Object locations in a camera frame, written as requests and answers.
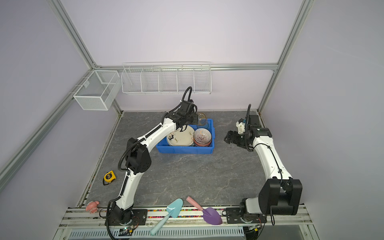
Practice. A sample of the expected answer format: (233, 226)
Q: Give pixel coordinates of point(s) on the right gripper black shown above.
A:
(235, 135)

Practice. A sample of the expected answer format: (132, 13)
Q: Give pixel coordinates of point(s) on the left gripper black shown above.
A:
(195, 122)

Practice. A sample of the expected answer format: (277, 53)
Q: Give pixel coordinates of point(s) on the cream floral plate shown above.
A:
(182, 137)

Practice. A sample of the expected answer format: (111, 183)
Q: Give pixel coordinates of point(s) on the yellow glass cup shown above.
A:
(202, 122)

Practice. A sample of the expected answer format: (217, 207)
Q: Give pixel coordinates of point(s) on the pink striped bowl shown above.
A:
(202, 137)

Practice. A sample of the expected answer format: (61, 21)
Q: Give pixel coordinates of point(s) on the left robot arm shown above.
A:
(136, 158)

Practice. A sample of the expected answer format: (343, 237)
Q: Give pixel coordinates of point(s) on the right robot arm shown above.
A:
(281, 193)

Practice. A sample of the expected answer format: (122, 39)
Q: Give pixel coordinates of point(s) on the blue plastic bin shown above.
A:
(164, 148)

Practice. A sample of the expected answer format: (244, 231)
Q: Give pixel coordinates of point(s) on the light blue toy shovel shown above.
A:
(173, 211)

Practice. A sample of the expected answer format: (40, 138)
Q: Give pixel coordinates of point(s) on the yellow tape measure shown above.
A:
(108, 178)

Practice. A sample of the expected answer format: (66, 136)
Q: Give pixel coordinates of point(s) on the pink object at base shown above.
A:
(92, 207)

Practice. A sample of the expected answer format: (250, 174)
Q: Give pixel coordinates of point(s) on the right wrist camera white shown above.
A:
(241, 126)

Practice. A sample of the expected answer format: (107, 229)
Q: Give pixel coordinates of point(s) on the white wire wall rack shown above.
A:
(166, 77)

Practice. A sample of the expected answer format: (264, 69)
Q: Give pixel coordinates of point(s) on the purple toy shovel pink handle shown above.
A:
(210, 215)

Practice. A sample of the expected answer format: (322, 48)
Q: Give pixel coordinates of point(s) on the white mesh wall basket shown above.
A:
(99, 90)

